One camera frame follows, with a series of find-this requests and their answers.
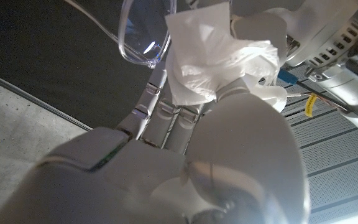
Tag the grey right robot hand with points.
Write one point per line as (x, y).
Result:
(166, 174)

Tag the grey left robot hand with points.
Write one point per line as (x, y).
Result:
(309, 28)

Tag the white tissue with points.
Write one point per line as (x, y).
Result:
(204, 56)

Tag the clear plastic glasses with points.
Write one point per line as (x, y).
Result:
(145, 31)

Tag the grey backdrop crossbar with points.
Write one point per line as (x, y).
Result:
(36, 101)

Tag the dark grey fabric mat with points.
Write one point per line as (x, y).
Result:
(42, 46)

